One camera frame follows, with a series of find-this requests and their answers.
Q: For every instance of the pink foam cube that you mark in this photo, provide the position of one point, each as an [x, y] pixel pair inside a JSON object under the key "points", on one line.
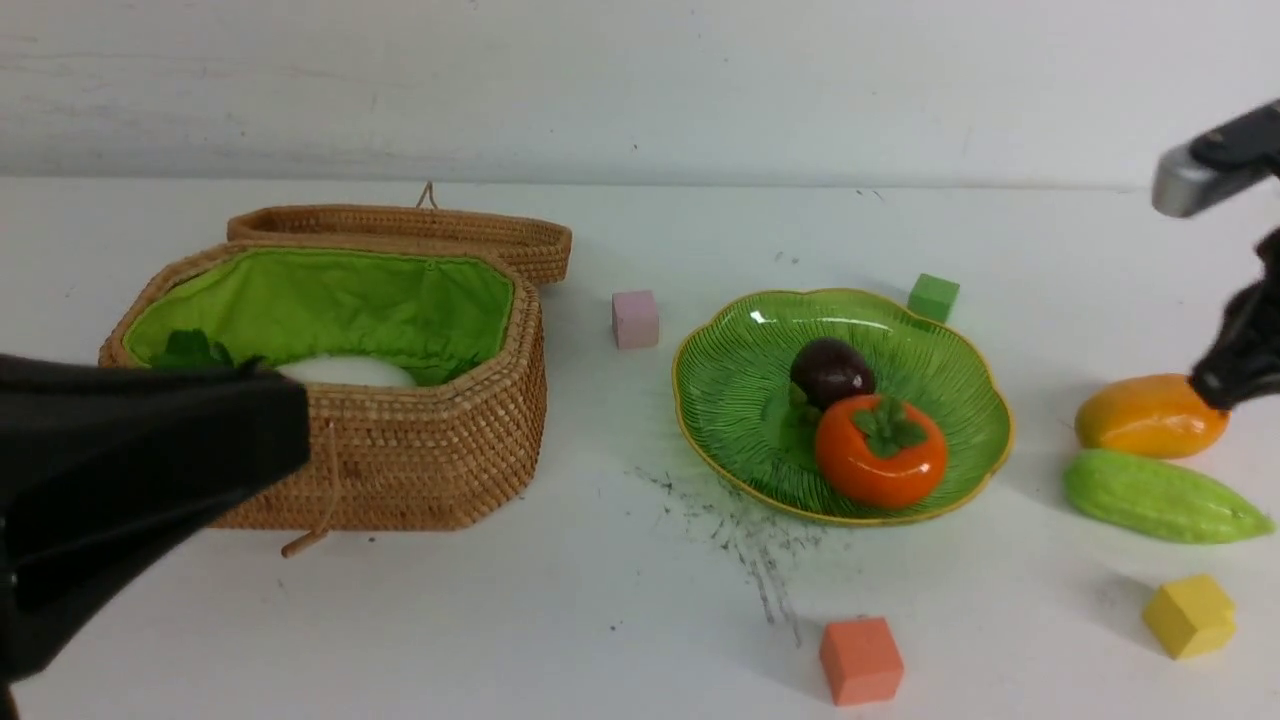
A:
{"points": [[635, 320]]}

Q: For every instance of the woven rattan basket green lining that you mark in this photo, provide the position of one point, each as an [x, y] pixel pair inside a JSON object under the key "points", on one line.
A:
{"points": [[467, 326]]}

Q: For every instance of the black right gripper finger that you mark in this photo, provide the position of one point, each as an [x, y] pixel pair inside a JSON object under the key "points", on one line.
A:
{"points": [[1237, 370]]}

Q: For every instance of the green toy bitter gourd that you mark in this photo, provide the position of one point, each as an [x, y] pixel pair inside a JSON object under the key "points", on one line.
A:
{"points": [[1160, 500]]}

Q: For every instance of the yellow foam cube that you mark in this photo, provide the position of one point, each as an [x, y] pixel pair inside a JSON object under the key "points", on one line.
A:
{"points": [[1191, 617]]}

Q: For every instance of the orange yellow toy mango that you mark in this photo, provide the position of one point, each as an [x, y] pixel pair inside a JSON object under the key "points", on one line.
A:
{"points": [[1157, 415]]}

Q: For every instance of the white toy radish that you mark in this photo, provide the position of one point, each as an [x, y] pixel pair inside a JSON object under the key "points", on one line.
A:
{"points": [[347, 371]]}

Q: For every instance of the green foam cube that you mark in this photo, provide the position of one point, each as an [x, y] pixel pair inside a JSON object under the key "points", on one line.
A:
{"points": [[933, 297]]}

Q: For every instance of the green glass leaf plate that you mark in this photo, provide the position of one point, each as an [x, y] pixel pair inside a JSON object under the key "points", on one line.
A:
{"points": [[733, 405]]}

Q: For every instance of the orange toy persimmon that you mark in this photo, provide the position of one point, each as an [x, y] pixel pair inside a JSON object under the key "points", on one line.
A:
{"points": [[880, 451]]}

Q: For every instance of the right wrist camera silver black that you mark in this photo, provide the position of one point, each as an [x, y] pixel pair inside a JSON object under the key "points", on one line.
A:
{"points": [[1218, 164]]}

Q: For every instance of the orange toy carrot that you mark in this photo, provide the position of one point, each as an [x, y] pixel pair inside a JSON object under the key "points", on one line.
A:
{"points": [[193, 349]]}

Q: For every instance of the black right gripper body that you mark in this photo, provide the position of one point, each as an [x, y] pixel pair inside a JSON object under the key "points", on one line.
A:
{"points": [[1252, 316]]}

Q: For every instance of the woven rattan basket lid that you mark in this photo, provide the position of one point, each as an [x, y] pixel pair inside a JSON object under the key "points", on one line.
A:
{"points": [[538, 249]]}

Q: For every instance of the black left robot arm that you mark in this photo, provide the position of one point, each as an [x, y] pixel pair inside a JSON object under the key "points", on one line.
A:
{"points": [[105, 470]]}

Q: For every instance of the salmon orange foam cube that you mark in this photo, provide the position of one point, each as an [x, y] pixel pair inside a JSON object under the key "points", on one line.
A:
{"points": [[861, 661]]}

